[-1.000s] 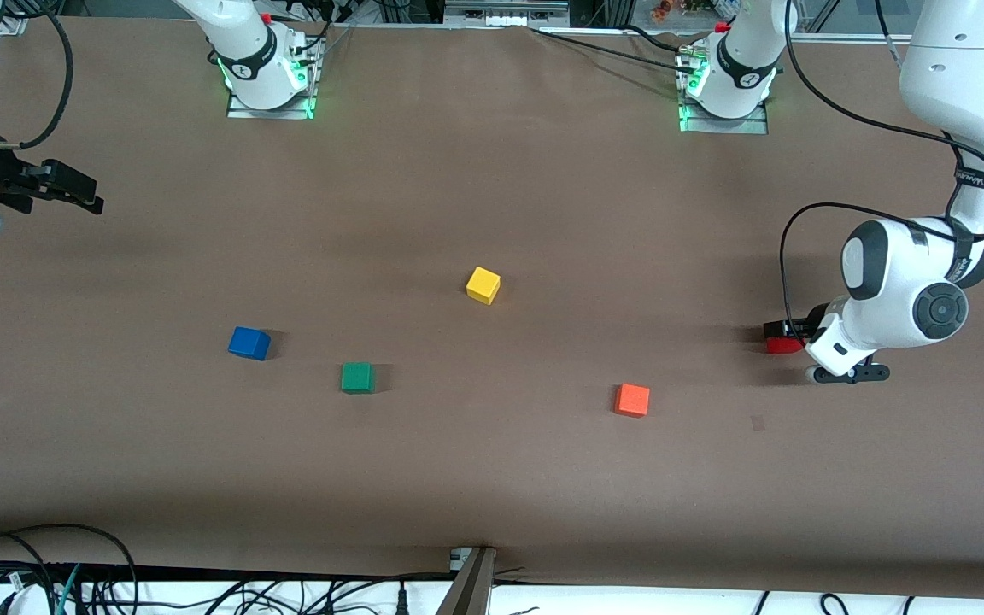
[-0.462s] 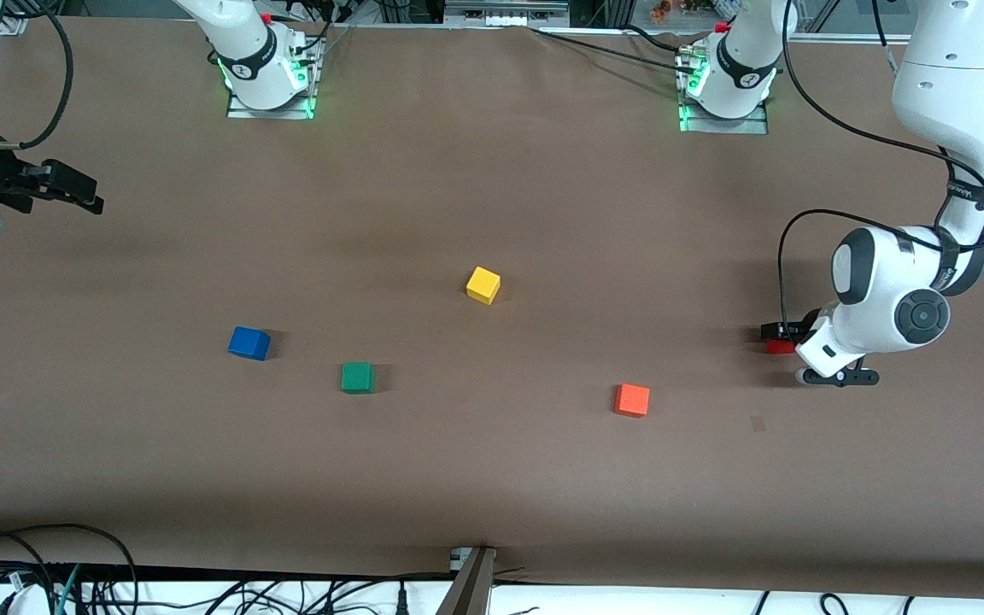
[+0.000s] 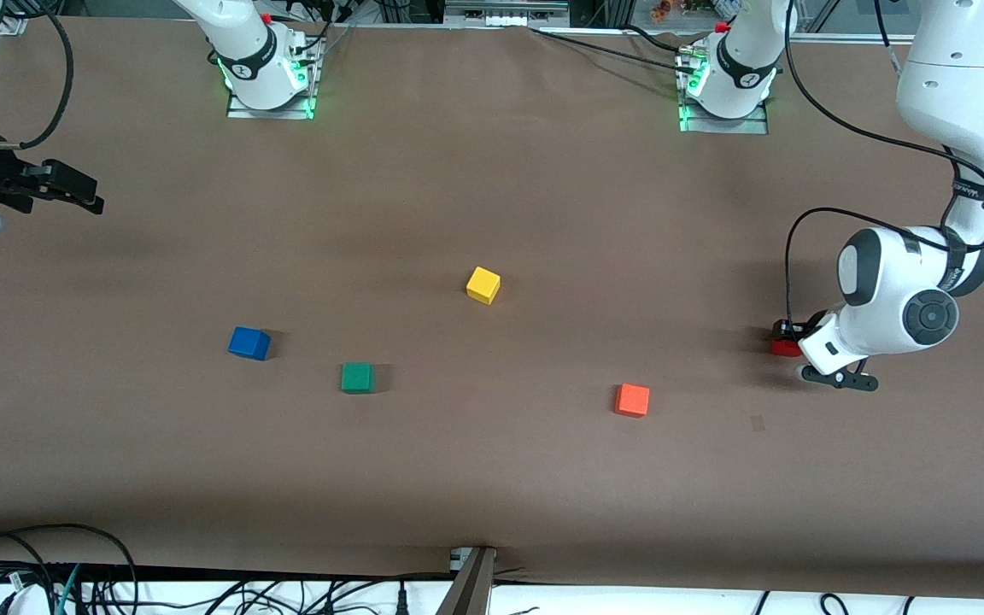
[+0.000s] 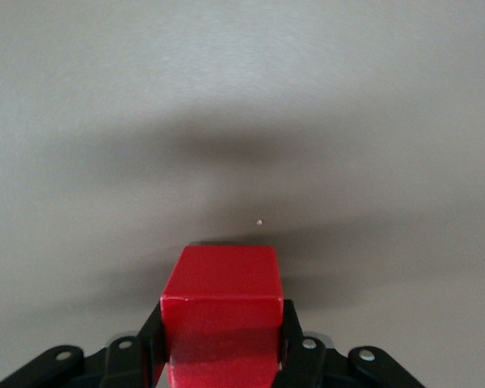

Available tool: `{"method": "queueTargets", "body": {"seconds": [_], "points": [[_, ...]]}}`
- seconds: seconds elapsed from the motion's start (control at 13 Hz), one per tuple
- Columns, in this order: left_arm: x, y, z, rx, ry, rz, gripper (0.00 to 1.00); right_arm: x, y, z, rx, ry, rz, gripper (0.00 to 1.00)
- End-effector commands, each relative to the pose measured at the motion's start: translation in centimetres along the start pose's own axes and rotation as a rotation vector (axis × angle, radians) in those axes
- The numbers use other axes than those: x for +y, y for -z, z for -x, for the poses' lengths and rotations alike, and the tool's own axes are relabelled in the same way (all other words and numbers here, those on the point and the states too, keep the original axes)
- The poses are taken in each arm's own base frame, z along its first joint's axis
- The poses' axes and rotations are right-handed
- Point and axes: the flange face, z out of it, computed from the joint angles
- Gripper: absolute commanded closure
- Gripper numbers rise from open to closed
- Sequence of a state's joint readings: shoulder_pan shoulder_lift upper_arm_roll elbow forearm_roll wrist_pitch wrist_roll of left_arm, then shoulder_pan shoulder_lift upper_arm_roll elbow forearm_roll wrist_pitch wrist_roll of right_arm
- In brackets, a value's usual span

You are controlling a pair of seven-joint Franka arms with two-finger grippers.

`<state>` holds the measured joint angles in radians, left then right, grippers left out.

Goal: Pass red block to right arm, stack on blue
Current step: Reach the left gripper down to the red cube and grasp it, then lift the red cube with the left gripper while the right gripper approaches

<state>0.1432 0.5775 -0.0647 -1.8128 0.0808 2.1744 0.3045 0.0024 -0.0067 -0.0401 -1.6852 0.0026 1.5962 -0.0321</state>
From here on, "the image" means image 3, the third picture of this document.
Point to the aluminium frame profile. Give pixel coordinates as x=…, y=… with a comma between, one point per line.
x=505, y=13

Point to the metal table corner bracket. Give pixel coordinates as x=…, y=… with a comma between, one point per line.
x=12, y=26

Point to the yellow wooden cube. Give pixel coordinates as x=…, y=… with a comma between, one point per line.
x=483, y=284

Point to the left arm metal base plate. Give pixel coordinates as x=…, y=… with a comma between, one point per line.
x=723, y=125

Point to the green wooden cube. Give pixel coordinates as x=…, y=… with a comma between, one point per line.
x=357, y=378

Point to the orange wooden cube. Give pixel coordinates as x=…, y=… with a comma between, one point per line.
x=632, y=401

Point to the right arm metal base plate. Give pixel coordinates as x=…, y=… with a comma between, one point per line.
x=308, y=94

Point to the blue wooden cube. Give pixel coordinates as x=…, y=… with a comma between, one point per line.
x=248, y=343

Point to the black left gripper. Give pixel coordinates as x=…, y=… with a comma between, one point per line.
x=815, y=323

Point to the red wooden cube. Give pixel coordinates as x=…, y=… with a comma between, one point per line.
x=786, y=348

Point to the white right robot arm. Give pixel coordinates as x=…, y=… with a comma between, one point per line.
x=244, y=43

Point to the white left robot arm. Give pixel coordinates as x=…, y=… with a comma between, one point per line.
x=962, y=85

